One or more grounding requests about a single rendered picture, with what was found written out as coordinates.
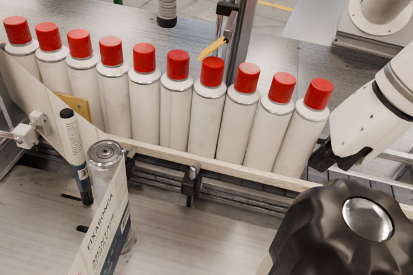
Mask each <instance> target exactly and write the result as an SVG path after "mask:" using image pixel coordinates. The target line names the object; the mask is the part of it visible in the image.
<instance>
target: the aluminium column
mask: <svg viewBox="0 0 413 275"><path fill-rule="evenodd" d="M230 1H234V0H230ZM242 1H243V0H240V2H241V8H242ZM257 5H258V0H246V1H245V8H244V11H243V17H242V23H241V27H240V32H239V36H238V42H237V48H236V51H235V57H234V62H233V66H232V71H231V75H230V80H229V86H230V85H232V84H234V82H235V78H236V74H237V68H238V65H239V64H241V63H245V61H246V56H247V52H248V46H249V43H250V37H251V32H252V29H253V23H254V18H255V14H256V8H257ZM241 8H240V12H241ZM239 18H240V13H239V16H238V18H237V24H236V28H235V35H234V41H233V46H232V53H233V49H234V44H235V37H236V33H237V28H238V21H239ZM226 47H227V44H225V43H224V44H223V45H222V53H221V59H222V60H223V61H224V59H225V54H226ZM232 53H231V57H230V62H231V58H232ZM229 68H230V63H229Z"/></svg>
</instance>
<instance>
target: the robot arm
mask: <svg viewBox="0 0 413 275"><path fill-rule="evenodd" d="M348 14H349V17H350V19H351V21H352V23H353V24H354V25H355V26H356V28H358V29H359V30H360V31H362V32H363V33H365V34H368V35H370V36H379V37H382V36H389V35H392V34H394V33H397V32H398V31H399V30H401V29H402V28H403V27H404V26H405V25H406V24H407V23H408V21H409V20H410V17H411V15H412V0H350V1H349V4H348ZM412 122H413V40H412V41H411V42H410V43H409V44H408V45H407V46H406V47H405V48H403V49H402V51H400V52H399V53H398V54H397V55H396V56H395V57H394V58H393V59H392V60H391V61H390V62H389V63H387V64H386V65H385V66H384V67H383V68H382V69H381V70H380V71H379V72H378V73H377V74H376V78H375V79H373V80H372V81H370V82H368V83H367V84H366V85H364V86H362V87H361V88H360V89H359V90H357V91H356V92H354V94H352V95H351V96H349V97H348V98H347V99H346V100H345V101H344V102H343V103H341V104H340V105H339V106H338V107H337V108H335V109H334V110H333V111H332V112H331V115H330V117H329V125H330V133H331V134H330V135H329V136H328V137H327V138H326V139H325V140H324V142H323V145H324V146H322V145H321V146H320V147H319V148H318V149H317V150H316V151H314V153H312V154H311V156H310V158H309V160H308V162H307V165H308V166H309V167H311V168H313V169H316V170H317V171H319V172H325V171H326V170H327V169H328V168H330V167H331V166H332V165H333V164H335V163H337V165H338V168H339V169H341V170H343V171H345V172H346V171H348V170H349V169H350V168H351V167H352V166H353V165H354V164H355V165H356V166H362V165H364V164H366V163H367V162H369V161H371V160H372V159H374V158H375V157H376V156H378V155H379V154H380V153H382V152H383V151H384V150H385V149H386V148H388V147H389V146H390V145H391V144H393V143H394V142H395V141H396V140H397V139H398V138H399V137H400V136H401V135H402V134H403V133H404V132H405V131H406V130H407V129H408V128H409V127H410V126H411V125H412Z"/></svg>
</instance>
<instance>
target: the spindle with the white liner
mask: <svg viewBox="0 0 413 275"><path fill-rule="evenodd" d="M255 275H413V223H412V222H411V221H410V220H409V219H408V218H407V217H406V215H405V214H404V212H403V210H402V209H401V206H400V205H399V202H397V200H395V199H394V198H393V197H392V196H390V195H389V194H388V193H386V192H385V191H383V190H378V189H374V188H371V187H368V186H366V185H364V184H362V183H360V182H358V181H357V180H356V179H348V178H335V179H332V180H330V181H328V182H326V183H325V184H324V185H323V186H317V187H312V188H309V189H307V190H305V191H303V192H302V193H300V194H299V195H298V196H297V197H296V198H295V199H294V201H293V202H292V203H291V205H290V207H289V208H288V210H287V212H286V214H285V216H284V218H283V221H282V223H281V225H280V227H279V229H278V231H277V233H276V235H275V237H274V239H273V241H272V243H271V245H270V248H269V254H268V255H267V256H266V257H265V258H264V259H263V261H262V262H261V263H260V265H259V267H258V269H257V271H256V274H255Z"/></svg>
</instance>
